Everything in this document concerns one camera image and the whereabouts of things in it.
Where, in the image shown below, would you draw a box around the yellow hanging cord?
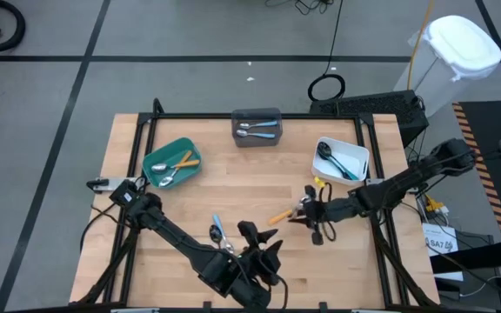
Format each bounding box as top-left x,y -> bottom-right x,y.
406,0 -> 437,88

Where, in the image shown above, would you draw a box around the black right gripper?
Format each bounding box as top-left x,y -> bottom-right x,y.
288,185 -> 358,246

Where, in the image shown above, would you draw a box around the white paper sign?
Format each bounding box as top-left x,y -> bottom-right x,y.
422,222 -> 464,283

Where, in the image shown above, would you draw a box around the yellow connectors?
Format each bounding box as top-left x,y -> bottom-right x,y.
424,195 -> 450,216

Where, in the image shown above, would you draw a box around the hazard striped black mat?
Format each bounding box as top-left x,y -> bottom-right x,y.
451,100 -> 501,243

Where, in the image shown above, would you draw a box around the grey translucent plastic bin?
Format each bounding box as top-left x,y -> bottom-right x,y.
230,107 -> 283,148

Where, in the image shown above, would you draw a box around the white lidded trash bin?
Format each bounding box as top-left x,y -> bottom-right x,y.
393,15 -> 501,118

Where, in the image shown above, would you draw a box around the white plastic bin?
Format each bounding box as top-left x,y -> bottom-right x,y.
311,136 -> 371,187

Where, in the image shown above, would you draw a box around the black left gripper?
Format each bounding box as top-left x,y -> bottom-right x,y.
238,220 -> 284,286

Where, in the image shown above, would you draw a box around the black beam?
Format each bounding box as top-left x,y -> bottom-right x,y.
428,250 -> 501,275

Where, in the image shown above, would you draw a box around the black vacuum hose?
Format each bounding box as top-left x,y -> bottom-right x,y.
0,0 -> 28,53

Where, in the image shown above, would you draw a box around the black hanging cable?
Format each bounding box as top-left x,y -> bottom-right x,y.
306,0 -> 347,103

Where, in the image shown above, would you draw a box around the teal plastic bin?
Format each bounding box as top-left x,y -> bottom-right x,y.
141,137 -> 204,190

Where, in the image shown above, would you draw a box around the black cable bundle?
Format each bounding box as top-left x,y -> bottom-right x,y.
265,0 -> 334,17

